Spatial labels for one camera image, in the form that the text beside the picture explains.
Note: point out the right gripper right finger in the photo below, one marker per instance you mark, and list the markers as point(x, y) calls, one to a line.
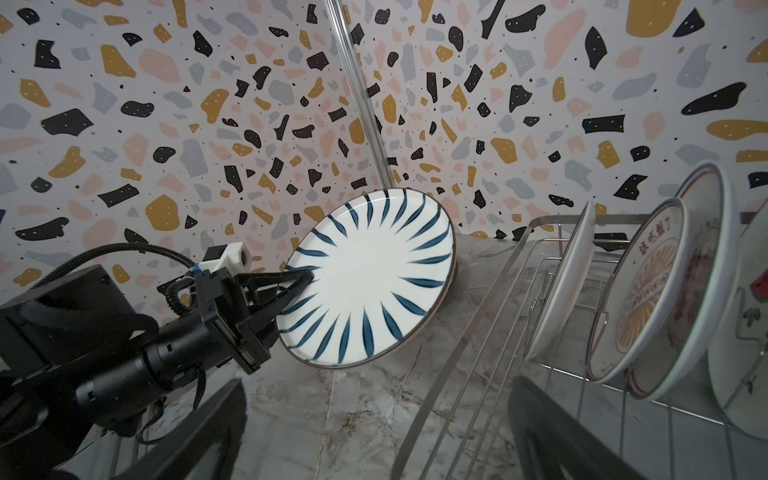
point(551, 444)

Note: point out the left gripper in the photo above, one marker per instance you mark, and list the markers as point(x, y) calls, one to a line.
point(240, 310)

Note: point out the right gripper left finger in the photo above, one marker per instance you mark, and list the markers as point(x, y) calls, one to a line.
point(204, 446)

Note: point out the blue striped white plate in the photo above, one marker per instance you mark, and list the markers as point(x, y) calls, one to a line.
point(381, 265)

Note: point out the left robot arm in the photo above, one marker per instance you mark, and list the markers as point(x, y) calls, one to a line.
point(79, 356)

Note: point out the orange sunburst plate front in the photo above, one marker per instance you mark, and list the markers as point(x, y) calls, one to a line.
point(567, 284)

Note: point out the orange sunburst plate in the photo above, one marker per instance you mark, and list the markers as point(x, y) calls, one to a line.
point(641, 292)
point(567, 284)

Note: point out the watermelon blue rim plate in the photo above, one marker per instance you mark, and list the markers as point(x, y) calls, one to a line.
point(737, 357)

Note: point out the green rim eat plate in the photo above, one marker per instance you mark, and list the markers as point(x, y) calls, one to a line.
point(707, 289)

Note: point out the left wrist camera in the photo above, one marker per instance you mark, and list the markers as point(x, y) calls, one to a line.
point(234, 257)

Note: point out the wire dish rack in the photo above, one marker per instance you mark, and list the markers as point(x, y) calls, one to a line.
point(463, 431)

